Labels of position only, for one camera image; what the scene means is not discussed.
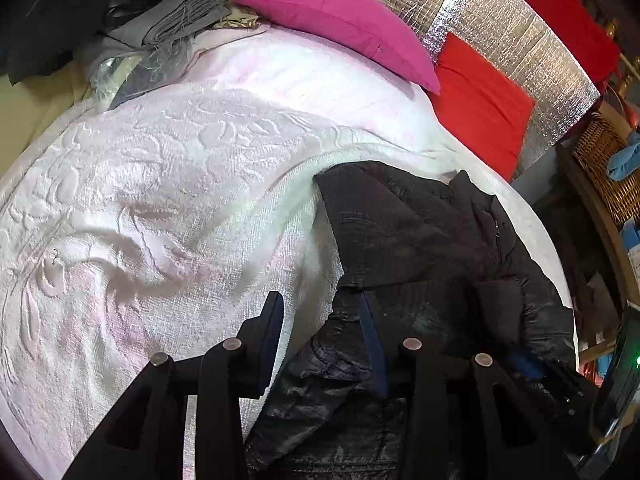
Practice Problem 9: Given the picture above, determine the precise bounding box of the clear plastic bag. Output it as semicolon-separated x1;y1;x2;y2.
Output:
90;35;196;111

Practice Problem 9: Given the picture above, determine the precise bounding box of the red cloth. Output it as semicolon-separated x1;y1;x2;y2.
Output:
480;0;622;81

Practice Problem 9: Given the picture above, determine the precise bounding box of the white embossed bedspread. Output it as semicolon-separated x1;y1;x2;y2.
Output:
0;25;573;480

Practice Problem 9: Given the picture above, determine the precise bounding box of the blue box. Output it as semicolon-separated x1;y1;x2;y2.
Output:
620;220;640;273

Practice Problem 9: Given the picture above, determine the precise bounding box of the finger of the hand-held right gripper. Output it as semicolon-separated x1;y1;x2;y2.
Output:
510;347;601;456

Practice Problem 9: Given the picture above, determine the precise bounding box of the black quilted jacket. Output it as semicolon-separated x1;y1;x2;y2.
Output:
245;160;601;480

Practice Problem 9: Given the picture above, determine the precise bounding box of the wicker basket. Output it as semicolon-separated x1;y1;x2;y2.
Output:
572;110;640;228

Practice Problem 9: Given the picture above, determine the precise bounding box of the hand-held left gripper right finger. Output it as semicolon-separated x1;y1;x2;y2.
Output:
359;291;581;480

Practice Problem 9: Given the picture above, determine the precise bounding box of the grey folded cloth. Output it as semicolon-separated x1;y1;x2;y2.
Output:
107;0;232;53

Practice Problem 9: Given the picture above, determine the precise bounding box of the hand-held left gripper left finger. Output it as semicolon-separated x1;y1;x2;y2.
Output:
62;291;285;480

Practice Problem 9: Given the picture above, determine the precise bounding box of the pile of dark clothes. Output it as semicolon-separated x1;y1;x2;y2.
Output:
0;0;281;86

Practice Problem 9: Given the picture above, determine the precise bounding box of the beige patterned cloth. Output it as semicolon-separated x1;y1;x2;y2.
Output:
212;10;262;32

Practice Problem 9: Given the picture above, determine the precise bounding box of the red pillow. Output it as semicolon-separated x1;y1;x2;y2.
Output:
429;32;536;183

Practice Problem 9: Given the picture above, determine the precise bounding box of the silver foil panel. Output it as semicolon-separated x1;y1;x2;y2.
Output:
350;0;601;173

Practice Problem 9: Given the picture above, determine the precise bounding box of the light blue cloth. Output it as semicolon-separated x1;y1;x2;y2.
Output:
606;130;640;181

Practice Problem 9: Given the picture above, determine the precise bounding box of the pale yellow sheet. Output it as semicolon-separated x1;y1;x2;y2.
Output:
0;55;96;176

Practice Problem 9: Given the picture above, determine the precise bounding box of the magenta pillow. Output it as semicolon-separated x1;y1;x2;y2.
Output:
225;0;442;96

